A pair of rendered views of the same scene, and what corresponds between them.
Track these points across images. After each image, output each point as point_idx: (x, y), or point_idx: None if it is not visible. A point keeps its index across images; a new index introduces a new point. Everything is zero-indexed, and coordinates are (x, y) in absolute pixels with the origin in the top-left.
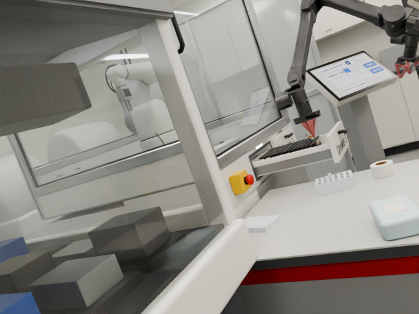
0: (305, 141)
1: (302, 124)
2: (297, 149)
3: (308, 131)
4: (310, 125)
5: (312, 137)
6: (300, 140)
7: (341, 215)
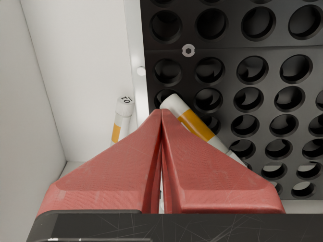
0: (242, 83)
1: (260, 187)
2: (322, 98)
3: (183, 127)
4: (123, 155)
5: (172, 105)
6: (301, 198)
7: None
